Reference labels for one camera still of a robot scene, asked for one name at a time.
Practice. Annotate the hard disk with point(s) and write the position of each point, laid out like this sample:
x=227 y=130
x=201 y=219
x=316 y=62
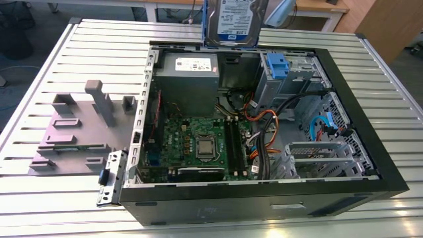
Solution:
x=233 y=19

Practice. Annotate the white desk frame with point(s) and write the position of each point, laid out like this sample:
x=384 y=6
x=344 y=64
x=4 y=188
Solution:
x=141 y=13

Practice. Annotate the green motherboard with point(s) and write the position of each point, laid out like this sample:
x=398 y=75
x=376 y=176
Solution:
x=175 y=138

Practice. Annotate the black graphics card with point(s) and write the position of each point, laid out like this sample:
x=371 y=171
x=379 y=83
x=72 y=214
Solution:
x=197 y=173

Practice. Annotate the silver CPU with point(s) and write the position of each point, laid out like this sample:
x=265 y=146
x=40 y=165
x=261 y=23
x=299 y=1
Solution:
x=205 y=147

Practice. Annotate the light wooden desk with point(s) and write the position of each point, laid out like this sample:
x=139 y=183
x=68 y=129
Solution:
x=316 y=10

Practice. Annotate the brown wooden cabinet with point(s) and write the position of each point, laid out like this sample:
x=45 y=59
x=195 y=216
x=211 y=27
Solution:
x=379 y=24

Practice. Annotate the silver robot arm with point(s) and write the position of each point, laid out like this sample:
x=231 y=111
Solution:
x=279 y=15

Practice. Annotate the grey plastic parts rack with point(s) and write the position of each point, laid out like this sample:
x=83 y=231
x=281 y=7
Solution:
x=89 y=134

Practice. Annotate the black RAM slot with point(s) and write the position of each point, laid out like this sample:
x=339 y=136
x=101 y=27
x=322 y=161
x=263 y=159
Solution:
x=231 y=146
x=239 y=146

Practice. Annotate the metal optical drive cage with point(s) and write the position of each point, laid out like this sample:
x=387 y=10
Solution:
x=271 y=89

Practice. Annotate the CPU socket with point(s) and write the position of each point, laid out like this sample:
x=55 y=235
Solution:
x=195 y=148

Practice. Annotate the grey power supply unit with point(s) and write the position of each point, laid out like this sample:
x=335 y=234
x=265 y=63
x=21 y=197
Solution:
x=184 y=94

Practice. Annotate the black open PC case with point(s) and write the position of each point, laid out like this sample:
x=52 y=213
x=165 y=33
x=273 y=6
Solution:
x=231 y=205

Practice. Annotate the blue plastic drive bracket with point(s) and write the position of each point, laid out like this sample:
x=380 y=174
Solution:
x=276 y=67

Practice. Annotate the metal card retention bracket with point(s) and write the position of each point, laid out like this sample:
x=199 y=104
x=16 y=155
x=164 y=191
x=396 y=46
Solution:
x=113 y=173

